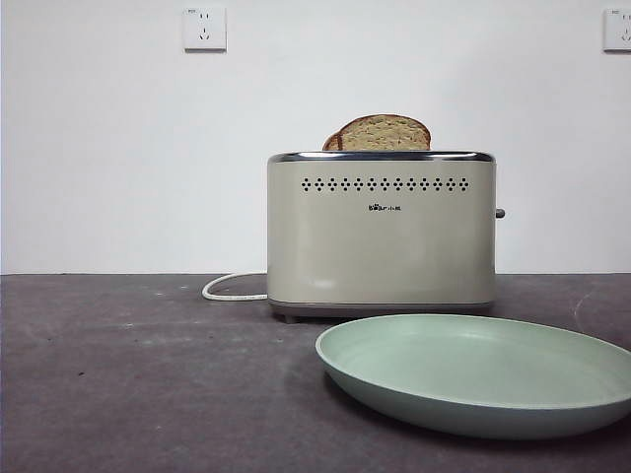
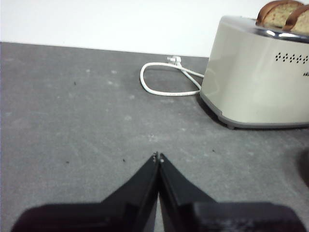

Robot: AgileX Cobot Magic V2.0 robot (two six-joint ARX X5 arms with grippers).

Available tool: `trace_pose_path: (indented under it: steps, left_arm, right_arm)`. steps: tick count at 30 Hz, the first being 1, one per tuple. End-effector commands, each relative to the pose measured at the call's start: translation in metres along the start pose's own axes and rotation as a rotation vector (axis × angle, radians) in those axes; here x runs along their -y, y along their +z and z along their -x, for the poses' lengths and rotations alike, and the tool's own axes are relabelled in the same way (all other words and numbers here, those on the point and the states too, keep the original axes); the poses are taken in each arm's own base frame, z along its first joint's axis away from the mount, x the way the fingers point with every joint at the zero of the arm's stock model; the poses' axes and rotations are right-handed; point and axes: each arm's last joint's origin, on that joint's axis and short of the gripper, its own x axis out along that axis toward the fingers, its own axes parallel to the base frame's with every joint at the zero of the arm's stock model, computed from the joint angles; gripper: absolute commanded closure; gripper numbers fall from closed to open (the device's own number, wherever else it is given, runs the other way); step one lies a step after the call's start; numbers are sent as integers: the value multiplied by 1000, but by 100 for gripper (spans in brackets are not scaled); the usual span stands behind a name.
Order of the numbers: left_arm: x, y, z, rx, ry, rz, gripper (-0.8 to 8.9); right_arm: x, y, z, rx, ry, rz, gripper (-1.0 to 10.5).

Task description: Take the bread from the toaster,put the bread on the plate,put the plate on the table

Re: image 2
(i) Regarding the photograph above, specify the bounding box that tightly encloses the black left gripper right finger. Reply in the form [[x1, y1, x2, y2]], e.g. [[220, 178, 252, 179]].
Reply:
[[158, 153, 306, 232]]

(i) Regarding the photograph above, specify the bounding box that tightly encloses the cream and chrome toaster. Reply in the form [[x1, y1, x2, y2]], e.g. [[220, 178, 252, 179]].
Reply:
[[199, 14, 309, 130]]

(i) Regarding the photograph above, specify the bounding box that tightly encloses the small toasted bread slice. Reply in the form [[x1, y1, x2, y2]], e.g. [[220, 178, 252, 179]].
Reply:
[[256, 0, 305, 29]]

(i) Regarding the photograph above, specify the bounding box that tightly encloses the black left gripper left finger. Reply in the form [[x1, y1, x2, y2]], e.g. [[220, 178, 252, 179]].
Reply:
[[11, 151, 159, 232]]

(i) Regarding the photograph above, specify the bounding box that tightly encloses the white toaster power cable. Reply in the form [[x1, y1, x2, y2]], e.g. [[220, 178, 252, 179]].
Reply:
[[140, 56, 205, 97]]

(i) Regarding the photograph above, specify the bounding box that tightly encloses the large toasted bread slice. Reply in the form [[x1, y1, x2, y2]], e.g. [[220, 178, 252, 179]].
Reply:
[[282, 4, 309, 32]]

